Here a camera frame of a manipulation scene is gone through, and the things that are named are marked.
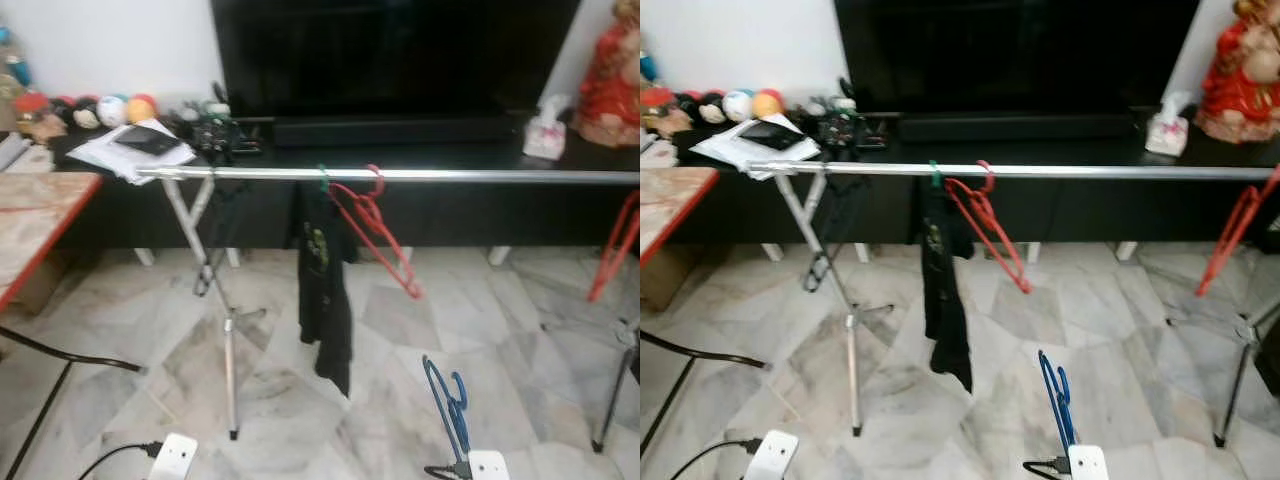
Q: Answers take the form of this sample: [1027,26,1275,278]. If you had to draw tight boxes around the jar with red lid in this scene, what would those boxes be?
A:
[12,92,67,143]
[640,87,691,141]

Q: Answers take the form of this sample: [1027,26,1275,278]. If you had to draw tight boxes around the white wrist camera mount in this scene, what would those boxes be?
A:
[145,432,198,480]
[467,450,511,480]
[1067,445,1109,480]
[745,430,799,480]

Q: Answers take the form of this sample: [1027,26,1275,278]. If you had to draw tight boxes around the black television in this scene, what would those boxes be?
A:
[833,0,1201,116]
[210,0,583,121]

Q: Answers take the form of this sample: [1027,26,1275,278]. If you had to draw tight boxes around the black t-shirt with green print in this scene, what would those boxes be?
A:
[915,178,976,394]
[290,180,359,399]

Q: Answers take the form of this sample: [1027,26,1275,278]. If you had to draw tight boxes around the black tv cabinet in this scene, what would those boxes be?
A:
[0,130,641,251]
[660,125,1280,246]

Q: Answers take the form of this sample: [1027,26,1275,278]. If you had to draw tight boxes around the silver metal clothes rack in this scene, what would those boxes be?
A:
[748,158,1280,448]
[135,165,641,456]

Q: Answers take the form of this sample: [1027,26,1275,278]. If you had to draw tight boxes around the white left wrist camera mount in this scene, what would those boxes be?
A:
[745,430,799,480]
[145,432,198,480]

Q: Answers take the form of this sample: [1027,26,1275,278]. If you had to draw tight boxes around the white papers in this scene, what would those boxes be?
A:
[65,120,198,186]
[690,115,823,181]

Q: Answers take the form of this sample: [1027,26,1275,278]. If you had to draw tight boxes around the red plastic hanger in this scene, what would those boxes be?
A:
[328,165,424,301]
[585,190,641,304]
[1195,165,1280,298]
[943,160,1033,295]

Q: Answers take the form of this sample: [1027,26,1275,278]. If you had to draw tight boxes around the black electronics pile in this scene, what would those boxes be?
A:
[795,78,889,156]
[170,85,263,163]

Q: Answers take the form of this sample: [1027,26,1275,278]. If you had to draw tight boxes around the black soundbar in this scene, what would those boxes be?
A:
[897,112,1136,143]
[272,115,521,149]

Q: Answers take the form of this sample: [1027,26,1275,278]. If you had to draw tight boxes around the black wallet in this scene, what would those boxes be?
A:
[738,120,806,151]
[113,125,184,156]

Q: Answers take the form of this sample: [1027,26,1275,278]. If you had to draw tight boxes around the white pink tissue box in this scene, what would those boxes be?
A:
[1145,92,1193,157]
[522,95,571,161]

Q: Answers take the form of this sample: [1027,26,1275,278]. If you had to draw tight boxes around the brown cardboard box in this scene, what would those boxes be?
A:
[20,250,91,316]
[640,245,701,313]

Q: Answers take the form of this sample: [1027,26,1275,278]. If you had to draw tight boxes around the blue plastic hanger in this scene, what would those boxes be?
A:
[1037,350,1079,451]
[422,355,471,466]

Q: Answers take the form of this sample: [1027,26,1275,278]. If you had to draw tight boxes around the dark grey sofa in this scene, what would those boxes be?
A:
[1256,320,1280,398]

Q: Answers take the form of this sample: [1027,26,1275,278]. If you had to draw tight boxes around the red laughing buddha statue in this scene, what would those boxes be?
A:
[575,0,641,149]
[1195,0,1280,144]

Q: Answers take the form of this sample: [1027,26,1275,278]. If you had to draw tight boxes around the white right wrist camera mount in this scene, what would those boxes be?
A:
[467,450,511,480]
[1067,445,1109,480]

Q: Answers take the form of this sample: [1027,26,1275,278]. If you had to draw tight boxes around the black wire hanger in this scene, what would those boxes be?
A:
[803,175,871,294]
[195,180,251,298]

